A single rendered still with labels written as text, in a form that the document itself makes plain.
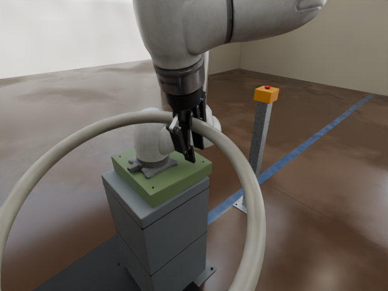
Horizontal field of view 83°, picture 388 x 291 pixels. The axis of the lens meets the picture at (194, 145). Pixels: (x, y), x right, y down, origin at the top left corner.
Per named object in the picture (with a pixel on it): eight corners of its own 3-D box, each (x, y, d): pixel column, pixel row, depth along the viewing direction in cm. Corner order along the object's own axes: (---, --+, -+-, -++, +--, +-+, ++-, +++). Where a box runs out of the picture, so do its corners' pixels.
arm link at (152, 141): (135, 145, 111) (130, 104, 99) (171, 142, 114) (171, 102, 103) (134, 164, 97) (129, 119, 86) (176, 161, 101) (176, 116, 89)
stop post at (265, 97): (262, 205, 204) (288, 87, 149) (251, 217, 191) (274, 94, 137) (244, 194, 216) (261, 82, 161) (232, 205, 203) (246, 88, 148)
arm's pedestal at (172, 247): (114, 265, 154) (86, 173, 114) (171, 226, 183) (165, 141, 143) (155, 330, 122) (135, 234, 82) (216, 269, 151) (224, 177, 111)
